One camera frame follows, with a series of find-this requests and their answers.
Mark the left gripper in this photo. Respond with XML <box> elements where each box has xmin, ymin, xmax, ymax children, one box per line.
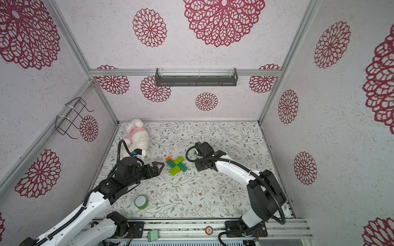
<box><xmin>126</xmin><ymin>160</ymin><xmax>164</xmax><ymax>188</ymax></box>

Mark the dark green lego brick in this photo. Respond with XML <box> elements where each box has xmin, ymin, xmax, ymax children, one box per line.
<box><xmin>166</xmin><ymin>160</ymin><xmax>177</xmax><ymax>169</ymax></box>
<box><xmin>177</xmin><ymin>163</ymin><xmax>188</xmax><ymax>172</ymax></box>

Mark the lime lego brick bottom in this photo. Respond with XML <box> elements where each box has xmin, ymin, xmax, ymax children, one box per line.
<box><xmin>169</xmin><ymin>166</ymin><xmax>181</xmax><ymax>176</ymax></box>

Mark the lime lego brick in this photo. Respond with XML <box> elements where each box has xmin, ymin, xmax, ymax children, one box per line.
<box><xmin>169</xmin><ymin>166</ymin><xmax>181</xmax><ymax>176</ymax></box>
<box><xmin>174</xmin><ymin>156</ymin><xmax>184</xmax><ymax>165</ymax></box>

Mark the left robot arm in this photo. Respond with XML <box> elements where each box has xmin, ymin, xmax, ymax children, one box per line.
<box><xmin>20</xmin><ymin>140</ymin><xmax>165</xmax><ymax>246</ymax></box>

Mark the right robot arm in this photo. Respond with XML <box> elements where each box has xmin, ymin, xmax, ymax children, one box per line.
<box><xmin>185</xmin><ymin>142</ymin><xmax>287</xmax><ymax>246</ymax></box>

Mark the green tape roll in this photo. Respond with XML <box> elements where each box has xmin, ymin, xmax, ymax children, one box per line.
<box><xmin>134</xmin><ymin>195</ymin><xmax>149</xmax><ymax>210</ymax></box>

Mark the white plush bunny pink shirt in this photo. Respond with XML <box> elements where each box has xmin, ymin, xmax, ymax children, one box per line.
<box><xmin>123</xmin><ymin>119</ymin><xmax>149</xmax><ymax>155</ymax></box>

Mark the green connector block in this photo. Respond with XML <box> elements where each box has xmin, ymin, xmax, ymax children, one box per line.
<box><xmin>147</xmin><ymin>230</ymin><xmax>159</xmax><ymax>242</ymax></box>

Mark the round orange sticker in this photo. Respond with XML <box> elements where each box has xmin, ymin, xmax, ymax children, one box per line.
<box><xmin>205</xmin><ymin>226</ymin><xmax>213</xmax><ymax>235</ymax></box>

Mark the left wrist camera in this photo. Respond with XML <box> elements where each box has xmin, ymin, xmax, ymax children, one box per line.
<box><xmin>131</xmin><ymin>149</ymin><xmax>146</xmax><ymax>160</ymax></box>

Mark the black wire basket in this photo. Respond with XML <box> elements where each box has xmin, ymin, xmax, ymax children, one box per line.
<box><xmin>54</xmin><ymin>97</ymin><xmax>94</xmax><ymax>140</ymax></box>

